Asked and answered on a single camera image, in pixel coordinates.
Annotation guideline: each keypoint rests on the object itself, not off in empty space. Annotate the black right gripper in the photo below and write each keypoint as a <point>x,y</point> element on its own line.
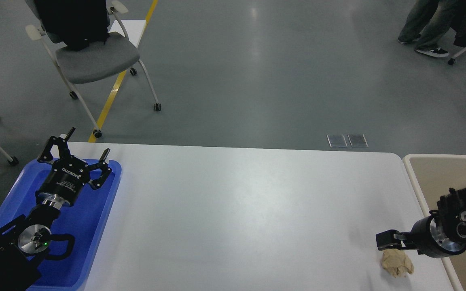
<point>426,235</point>

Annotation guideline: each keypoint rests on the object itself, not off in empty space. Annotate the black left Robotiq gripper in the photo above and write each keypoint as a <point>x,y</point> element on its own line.
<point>65,177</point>

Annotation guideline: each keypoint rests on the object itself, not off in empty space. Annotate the brown paper ball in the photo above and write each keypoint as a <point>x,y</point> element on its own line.
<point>396,263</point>

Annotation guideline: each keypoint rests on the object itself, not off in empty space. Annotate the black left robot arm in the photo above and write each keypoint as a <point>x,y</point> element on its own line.
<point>28,240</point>

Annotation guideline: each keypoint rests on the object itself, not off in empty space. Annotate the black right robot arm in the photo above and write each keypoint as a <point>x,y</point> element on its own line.
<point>451,214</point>

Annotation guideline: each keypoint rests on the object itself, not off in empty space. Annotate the blue plastic tray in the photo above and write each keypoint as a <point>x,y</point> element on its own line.
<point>86,220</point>

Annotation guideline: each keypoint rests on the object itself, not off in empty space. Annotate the beige plastic bin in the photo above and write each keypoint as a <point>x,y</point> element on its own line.
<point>439,183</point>

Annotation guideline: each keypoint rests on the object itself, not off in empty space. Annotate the grey office chair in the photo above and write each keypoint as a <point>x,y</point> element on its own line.
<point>98,61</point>

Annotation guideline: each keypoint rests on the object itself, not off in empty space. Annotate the right metal floor plate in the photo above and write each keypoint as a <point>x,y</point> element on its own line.
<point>357,140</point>

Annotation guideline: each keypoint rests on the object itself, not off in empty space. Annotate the metal floor plate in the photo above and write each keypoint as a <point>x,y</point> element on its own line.
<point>337,141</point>
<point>357,140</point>

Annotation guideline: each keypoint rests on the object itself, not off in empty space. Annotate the left metal floor plate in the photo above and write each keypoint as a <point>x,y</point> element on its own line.
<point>337,141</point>

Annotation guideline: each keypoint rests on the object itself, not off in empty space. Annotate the black jacket on chair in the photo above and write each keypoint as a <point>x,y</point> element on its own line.
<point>76,23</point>

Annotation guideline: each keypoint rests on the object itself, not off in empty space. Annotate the white board on floor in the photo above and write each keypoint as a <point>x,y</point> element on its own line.
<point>135,29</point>

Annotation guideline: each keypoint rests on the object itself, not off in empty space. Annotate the person in grey trousers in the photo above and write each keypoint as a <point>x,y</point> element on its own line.
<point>426,23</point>

